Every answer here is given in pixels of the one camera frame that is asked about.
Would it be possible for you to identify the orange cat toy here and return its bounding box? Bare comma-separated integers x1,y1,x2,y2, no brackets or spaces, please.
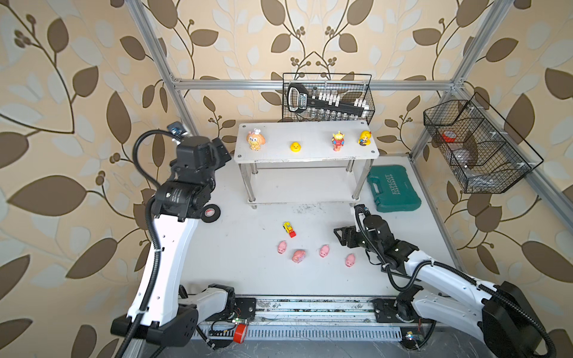
246,128,266,151

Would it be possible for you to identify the large pink pig toy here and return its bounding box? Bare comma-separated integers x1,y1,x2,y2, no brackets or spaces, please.
292,250,306,263

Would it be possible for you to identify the yellow red toy car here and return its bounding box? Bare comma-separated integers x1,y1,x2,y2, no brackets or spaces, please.
283,222,296,238

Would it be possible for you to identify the yellow bear toy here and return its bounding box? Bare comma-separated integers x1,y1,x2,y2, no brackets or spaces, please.
359,131,372,146

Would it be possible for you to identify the yellow rubber duck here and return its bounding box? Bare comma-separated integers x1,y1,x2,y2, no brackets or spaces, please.
290,142,301,153

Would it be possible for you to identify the alien figure toy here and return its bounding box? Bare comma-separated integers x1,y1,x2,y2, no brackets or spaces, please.
332,131,345,152

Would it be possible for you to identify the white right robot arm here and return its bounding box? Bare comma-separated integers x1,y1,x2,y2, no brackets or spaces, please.
334,205,557,357

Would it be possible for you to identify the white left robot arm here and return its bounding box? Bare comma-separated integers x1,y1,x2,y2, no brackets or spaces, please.
110,135,235,357

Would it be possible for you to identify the green plastic tool case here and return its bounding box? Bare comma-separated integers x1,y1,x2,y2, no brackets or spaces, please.
367,165,422,213

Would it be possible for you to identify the black tape roll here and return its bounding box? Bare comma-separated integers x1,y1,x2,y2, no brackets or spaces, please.
201,204,221,223

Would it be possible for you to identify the white two-tier shelf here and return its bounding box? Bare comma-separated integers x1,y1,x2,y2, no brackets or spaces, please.
234,120,379,207

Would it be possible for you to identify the black socket set holder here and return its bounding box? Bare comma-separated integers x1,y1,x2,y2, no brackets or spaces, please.
286,83,373,117

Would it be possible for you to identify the red tape roll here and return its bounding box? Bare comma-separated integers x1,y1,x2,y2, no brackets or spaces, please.
442,130,458,143

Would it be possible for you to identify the red emergency button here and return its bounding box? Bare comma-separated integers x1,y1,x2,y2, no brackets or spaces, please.
233,324,248,344

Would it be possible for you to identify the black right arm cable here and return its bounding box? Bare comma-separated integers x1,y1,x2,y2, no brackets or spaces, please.
355,207,558,358

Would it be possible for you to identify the black wire basket back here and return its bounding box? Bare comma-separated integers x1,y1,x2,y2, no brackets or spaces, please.
282,72,375,123

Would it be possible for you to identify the black wire basket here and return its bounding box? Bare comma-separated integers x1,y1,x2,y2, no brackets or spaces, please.
282,72,375,123
423,92,544,194

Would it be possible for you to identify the black wire basket right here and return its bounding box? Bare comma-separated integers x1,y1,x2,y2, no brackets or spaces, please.
423,92,544,194

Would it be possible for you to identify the aluminium frame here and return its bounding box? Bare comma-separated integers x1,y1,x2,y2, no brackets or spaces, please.
124,1,558,357

